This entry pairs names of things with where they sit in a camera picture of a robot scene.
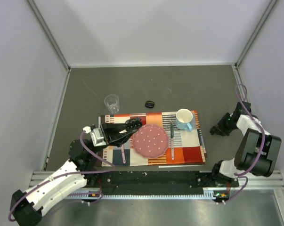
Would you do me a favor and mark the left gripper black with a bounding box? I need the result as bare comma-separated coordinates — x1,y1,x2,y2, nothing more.
89,122,138,155

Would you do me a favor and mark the black earbud charging case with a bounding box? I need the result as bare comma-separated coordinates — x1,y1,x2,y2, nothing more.
145,101,155,109

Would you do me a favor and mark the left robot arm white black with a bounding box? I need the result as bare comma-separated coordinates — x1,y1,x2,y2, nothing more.
8,117,142,226

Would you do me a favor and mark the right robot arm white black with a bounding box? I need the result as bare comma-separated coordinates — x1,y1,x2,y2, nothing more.
210,101,282,186

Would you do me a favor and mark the pink dotted plate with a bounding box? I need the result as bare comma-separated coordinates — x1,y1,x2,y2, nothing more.
132,124,169,159

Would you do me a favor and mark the white blue mug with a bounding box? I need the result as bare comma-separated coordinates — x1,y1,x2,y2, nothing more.
175,109,193,131

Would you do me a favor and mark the clear plastic cup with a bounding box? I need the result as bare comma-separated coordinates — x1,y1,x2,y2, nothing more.
104,94,120,114

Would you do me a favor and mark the colourful patchwork placemat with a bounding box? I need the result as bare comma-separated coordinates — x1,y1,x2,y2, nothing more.
98,110,207,167

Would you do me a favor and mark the fork with pink handle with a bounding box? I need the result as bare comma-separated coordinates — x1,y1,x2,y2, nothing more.
121,145,126,164

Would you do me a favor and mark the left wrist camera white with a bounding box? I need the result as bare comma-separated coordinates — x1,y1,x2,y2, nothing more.
83,125,107,147

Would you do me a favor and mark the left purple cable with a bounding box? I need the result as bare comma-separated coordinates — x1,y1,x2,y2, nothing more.
8,130,116,222

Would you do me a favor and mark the knife with pink handle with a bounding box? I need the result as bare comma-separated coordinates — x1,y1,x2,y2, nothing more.
170,120,175,160

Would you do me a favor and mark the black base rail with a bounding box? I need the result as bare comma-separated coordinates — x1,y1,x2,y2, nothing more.
89,171,239,196

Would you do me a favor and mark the aluminium frame profile front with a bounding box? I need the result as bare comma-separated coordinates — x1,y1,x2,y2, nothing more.
26,170,284,201

